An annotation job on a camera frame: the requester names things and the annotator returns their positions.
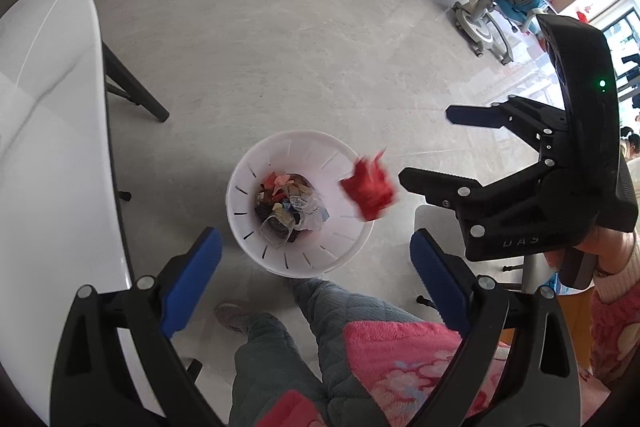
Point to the grey wheeled high chair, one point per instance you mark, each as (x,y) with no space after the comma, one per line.
(487,14)

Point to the grey slipper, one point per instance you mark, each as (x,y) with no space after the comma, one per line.
(234,319)

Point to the person's right hand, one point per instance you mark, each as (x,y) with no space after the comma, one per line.
(615,247)

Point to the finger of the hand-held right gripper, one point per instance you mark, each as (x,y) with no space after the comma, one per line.
(435,184)
(475,116)

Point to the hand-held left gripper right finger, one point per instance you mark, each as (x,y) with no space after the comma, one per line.
(440,282)

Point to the pink floral fleece jacket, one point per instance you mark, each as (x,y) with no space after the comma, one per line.
(400,372)

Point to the white slotted waste bin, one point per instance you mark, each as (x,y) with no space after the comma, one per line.
(320,157)

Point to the black table leg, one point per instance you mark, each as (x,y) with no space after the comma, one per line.
(135,87)

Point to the red plastic wrapper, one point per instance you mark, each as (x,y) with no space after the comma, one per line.
(370,192)

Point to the grey quilted trousers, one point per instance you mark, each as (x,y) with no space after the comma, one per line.
(300,357)

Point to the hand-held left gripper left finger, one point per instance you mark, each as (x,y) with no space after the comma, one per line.
(192,277)

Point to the pile of crumpled wrappers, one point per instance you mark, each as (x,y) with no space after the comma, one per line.
(290,212)

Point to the person's right forearm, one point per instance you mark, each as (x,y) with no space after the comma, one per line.
(615,337)

